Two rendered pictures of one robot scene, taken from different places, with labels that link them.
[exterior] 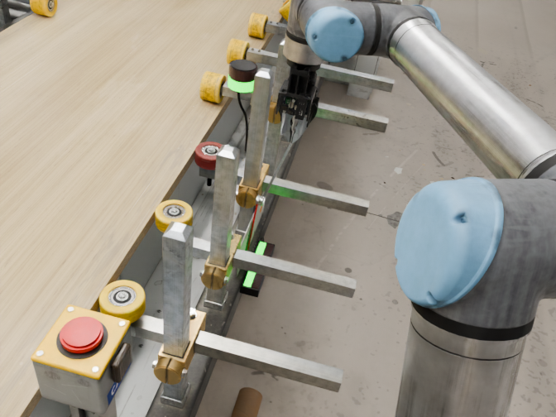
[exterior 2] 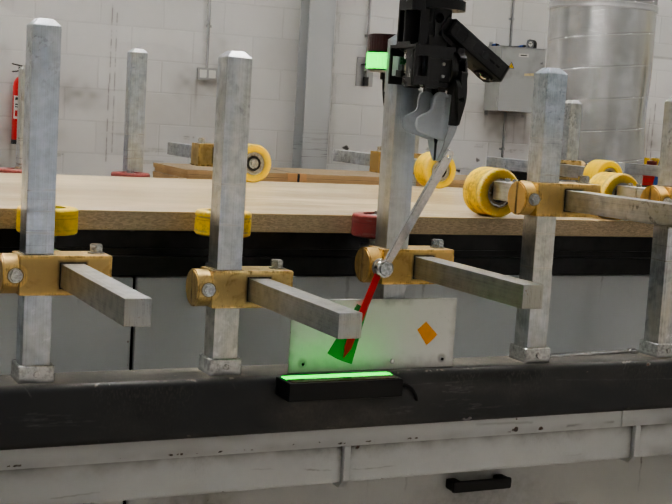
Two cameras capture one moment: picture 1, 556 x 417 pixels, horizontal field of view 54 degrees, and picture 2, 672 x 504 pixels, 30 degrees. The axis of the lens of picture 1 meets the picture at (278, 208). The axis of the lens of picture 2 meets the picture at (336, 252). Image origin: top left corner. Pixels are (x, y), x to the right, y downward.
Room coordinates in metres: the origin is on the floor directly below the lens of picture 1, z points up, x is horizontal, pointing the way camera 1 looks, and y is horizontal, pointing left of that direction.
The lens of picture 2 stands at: (0.03, -1.36, 1.05)
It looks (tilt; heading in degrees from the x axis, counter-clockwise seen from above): 6 degrees down; 57
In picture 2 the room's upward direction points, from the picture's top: 3 degrees clockwise
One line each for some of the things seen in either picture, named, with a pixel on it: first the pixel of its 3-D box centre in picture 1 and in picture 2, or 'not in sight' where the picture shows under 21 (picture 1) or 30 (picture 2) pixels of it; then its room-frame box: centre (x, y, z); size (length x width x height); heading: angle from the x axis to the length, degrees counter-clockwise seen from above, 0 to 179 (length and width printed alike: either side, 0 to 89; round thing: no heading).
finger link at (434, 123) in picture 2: (299, 130); (433, 126); (1.06, -0.02, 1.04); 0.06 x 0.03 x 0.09; 173
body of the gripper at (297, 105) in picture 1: (299, 86); (431, 45); (1.05, 0.00, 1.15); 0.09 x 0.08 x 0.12; 173
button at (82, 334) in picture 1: (82, 336); not in sight; (0.31, 0.17, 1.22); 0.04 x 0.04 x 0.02
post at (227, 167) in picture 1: (220, 243); (226, 234); (0.82, 0.11, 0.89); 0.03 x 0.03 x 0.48; 83
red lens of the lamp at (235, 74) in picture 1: (242, 70); (388, 43); (1.07, 0.12, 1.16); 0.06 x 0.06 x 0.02
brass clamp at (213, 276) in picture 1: (221, 260); (239, 286); (0.84, 0.10, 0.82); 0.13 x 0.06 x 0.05; 173
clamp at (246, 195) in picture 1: (251, 184); (403, 264); (1.09, 0.08, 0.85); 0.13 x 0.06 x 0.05; 173
